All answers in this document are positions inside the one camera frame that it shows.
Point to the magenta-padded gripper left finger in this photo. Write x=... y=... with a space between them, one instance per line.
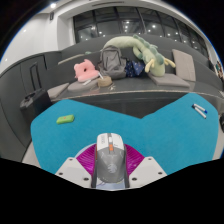
x=86 y=160

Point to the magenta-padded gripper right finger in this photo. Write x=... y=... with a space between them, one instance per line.
x=135 y=160

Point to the grey and white computer mouse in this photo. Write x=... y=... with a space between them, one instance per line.
x=110 y=160

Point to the round pale blue mouse pad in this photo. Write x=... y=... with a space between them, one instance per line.
x=111 y=186

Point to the small green eraser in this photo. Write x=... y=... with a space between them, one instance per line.
x=65 y=119

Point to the round grey seat cushion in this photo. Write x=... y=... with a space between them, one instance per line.
x=78 y=87

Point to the flat grey seat cushion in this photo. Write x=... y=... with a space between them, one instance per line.
x=168 y=80
x=57 y=90

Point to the black suitcase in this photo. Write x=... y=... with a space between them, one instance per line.
x=35 y=101

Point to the white marker with black cap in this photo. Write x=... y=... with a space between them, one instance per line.
x=199 y=112

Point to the small tan round item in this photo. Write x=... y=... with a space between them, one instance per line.
x=104 y=81

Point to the pink plush cushion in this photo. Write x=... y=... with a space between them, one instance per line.
x=85 y=71

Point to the dark blue patterned bag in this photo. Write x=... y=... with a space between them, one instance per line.
x=134 y=69

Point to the black bag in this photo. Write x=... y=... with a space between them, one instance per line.
x=222 y=122

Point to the grey backpack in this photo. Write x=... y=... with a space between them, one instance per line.
x=111 y=63

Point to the long green dragon plush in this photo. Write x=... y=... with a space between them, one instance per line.
x=151 y=56

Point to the beige square cushion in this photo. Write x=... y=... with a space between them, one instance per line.
x=184 y=65

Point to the ceiling lights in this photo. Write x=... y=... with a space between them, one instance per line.
x=53 y=5

